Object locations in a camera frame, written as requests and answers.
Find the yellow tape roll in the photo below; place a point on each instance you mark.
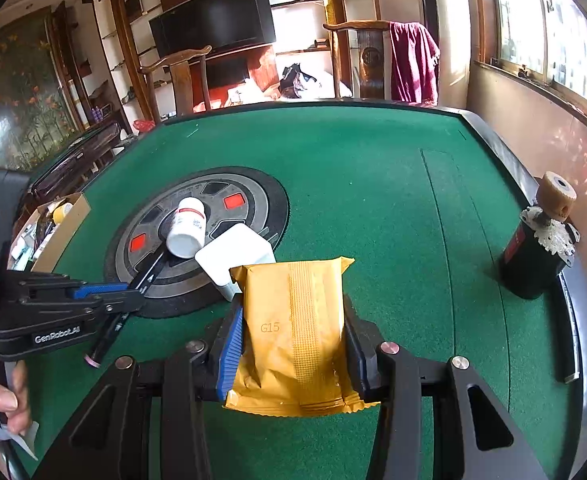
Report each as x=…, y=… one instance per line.
x=62, y=212

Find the wooden wall shelf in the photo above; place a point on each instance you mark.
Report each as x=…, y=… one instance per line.
x=123, y=50

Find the dark lacquered side table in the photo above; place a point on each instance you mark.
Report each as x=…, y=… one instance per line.
x=83, y=150

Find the window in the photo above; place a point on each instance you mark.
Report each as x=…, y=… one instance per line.
x=573, y=35

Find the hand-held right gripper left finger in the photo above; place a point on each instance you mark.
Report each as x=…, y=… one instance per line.
x=228, y=360

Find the cardboard box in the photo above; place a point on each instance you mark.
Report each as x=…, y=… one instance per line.
x=65, y=240

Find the yellow snack packet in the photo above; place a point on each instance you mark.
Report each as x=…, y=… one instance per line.
x=293, y=335

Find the white paper strip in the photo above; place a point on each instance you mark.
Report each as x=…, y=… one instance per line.
x=25, y=442

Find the floral wall painting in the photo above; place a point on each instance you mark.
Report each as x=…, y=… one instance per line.
x=18, y=90

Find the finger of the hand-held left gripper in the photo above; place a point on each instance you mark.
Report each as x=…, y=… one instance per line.
x=123, y=302
x=98, y=290

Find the black television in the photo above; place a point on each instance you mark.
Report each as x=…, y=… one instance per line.
x=213, y=20

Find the maroon cloth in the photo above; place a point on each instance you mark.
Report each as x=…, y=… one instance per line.
x=413, y=65

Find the dark wooden chair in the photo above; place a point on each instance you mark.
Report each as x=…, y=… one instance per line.
x=186, y=80

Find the red plastic bag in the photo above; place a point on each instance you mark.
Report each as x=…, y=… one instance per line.
x=144, y=126

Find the round grey table control panel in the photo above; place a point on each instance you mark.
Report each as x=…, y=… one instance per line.
x=253, y=200

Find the black garment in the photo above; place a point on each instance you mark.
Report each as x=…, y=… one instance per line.
x=293, y=80

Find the white tower air conditioner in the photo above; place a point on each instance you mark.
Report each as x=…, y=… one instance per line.
x=426, y=0

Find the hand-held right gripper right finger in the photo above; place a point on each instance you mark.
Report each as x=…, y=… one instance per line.
x=356, y=360

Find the white charger cube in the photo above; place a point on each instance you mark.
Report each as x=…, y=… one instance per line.
x=233, y=260

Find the white bottle red label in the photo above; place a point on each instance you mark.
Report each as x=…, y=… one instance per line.
x=186, y=235

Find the dark bottle wooden cap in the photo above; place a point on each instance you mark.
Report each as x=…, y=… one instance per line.
x=528, y=260

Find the light wooden chair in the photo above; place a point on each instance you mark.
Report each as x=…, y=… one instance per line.
x=371, y=60

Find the black marker pink end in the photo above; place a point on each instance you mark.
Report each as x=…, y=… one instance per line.
x=151, y=272

